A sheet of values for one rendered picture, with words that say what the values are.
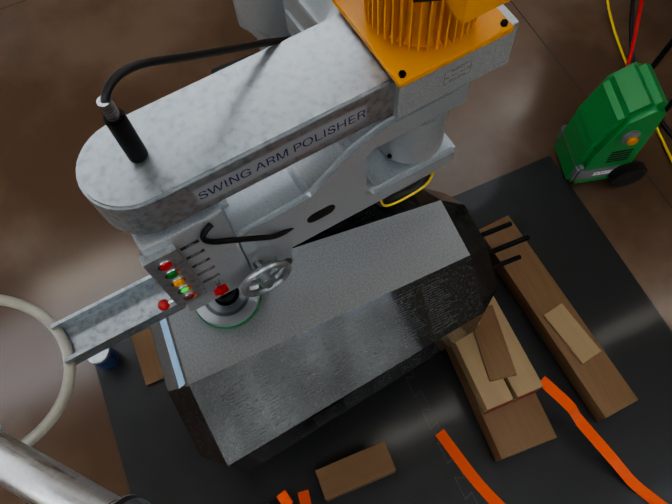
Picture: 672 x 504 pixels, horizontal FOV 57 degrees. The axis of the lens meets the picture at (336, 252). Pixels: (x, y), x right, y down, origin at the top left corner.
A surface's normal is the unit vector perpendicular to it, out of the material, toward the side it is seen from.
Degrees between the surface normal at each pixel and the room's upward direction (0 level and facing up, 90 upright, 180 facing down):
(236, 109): 0
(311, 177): 40
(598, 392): 0
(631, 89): 34
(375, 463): 0
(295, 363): 45
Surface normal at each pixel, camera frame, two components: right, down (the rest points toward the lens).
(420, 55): -0.05, -0.40
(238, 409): 0.26, 0.29
